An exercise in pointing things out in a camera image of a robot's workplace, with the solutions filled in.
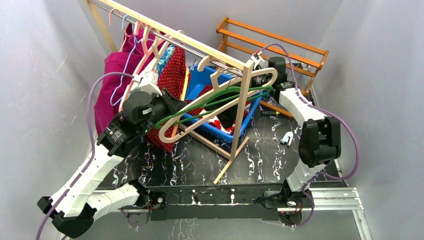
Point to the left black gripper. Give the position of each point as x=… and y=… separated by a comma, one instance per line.
x=167, y=103

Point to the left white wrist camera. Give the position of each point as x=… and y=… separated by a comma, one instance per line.
x=146, y=82

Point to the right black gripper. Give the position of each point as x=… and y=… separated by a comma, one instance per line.
x=251, y=81

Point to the blue plastic bin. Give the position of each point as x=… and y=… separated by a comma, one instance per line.
x=197, y=87

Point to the black base frame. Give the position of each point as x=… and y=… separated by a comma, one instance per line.
x=264, y=201

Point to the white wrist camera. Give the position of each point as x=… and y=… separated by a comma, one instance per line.
x=146, y=82
x=258, y=60

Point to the green velvet hanger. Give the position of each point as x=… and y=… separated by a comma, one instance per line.
x=209, y=101

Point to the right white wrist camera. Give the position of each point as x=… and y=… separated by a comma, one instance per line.
x=258, y=60

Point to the black garment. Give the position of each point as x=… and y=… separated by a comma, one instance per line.
x=228, y=116

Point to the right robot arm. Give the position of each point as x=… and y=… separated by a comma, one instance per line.
x=320, y=140

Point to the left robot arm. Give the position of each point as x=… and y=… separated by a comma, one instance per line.
x=75, y=207

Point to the orange wooden shoe rack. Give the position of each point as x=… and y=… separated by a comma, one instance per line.
x=241, y=40

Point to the cream wooden hanger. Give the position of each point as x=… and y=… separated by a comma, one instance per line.
x=177, y=127

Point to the wooden clothes rack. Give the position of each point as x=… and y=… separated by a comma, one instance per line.
x=229, y=72

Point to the white plastic clip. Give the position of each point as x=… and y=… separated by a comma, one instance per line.
x=287, y=139

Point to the magenta garment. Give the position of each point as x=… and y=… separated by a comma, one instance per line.
x=102, y=117

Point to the black yellow marker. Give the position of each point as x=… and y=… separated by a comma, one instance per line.
x=269, y=113

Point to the blue floral garment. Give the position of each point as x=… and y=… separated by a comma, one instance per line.
x=164, y=59

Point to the white red poppy garment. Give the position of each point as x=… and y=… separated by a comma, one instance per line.
x=216, y=123

